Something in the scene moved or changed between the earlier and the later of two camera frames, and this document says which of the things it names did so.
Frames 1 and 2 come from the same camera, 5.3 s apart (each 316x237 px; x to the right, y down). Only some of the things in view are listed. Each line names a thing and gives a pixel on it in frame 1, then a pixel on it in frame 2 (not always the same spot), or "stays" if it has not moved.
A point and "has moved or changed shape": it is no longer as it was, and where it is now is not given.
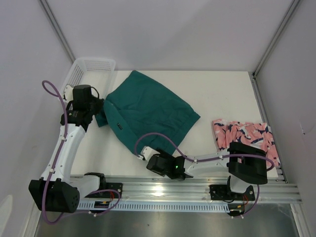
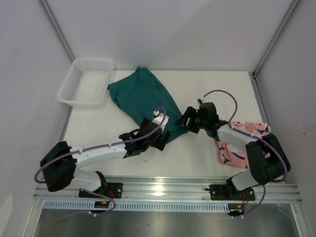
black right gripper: (165, 154) -> (190, 112)
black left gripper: (99, 104) -> (164, 140)
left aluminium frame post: (57, 29) stays
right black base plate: (222, 192) stays
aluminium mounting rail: (190, 189) stays
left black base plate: (117, 186) stays
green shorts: (142, 106) has moved or changed shape
